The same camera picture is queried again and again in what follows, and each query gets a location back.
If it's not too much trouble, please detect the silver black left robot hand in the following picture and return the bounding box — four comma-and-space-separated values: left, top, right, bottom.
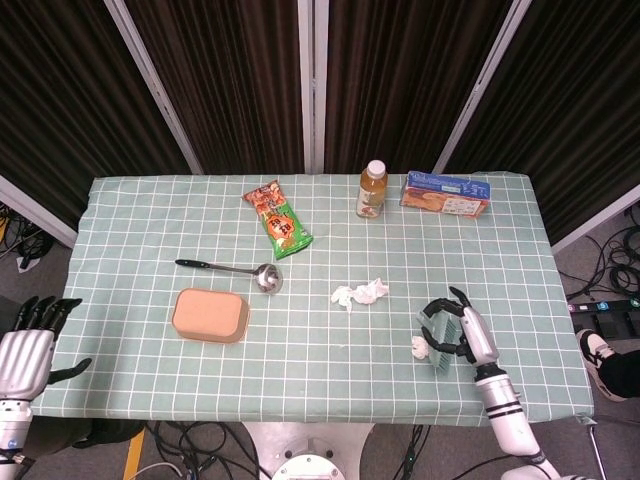
0, 295, 93, 404

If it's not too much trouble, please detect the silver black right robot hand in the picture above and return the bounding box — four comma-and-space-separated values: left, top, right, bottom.
418, 285, 501, 370

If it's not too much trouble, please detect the green plastic brush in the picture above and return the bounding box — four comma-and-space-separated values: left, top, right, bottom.
417, 304, 459, 374

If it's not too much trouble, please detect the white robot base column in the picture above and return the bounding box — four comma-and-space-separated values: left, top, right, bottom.
242, 422, 376, 480

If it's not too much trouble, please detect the black bag on floor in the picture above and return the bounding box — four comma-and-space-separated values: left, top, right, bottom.
72, 418, 147, 450

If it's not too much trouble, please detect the white black sneaker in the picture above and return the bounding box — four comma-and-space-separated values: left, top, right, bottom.
577, 328, 615, 397

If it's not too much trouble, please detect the black power strip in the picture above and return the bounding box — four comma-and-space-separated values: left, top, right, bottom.
567, 297, 640, 315

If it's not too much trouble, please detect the blue orange biscuit box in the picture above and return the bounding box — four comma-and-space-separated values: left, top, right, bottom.
399, 170, 492, 219

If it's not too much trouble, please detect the black trouser leg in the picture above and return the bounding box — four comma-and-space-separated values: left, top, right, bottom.
597, 344, 640, 402

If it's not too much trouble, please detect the green checked tablecloth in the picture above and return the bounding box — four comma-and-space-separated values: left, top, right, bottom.
37, 172, 597, 427

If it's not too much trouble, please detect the yellow juice bottle white cap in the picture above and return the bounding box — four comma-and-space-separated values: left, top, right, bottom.
355, 159, 390, 219

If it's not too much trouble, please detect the green orange snack bag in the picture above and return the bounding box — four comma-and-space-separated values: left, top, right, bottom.
242, 182, 314, 261

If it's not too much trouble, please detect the black cable bundle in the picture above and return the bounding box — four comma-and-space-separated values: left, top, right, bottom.
0, 199, 54, 274
557, 199, 640, 301
144, 422, 264, 480

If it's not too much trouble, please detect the steel ladle black handle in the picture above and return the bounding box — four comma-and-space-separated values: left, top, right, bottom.
174, 258, 285, 295

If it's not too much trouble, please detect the white partition post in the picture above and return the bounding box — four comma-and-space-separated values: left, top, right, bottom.
432, 0, 532, 174
298, 0, 327, 175
103, 0, 204, 175

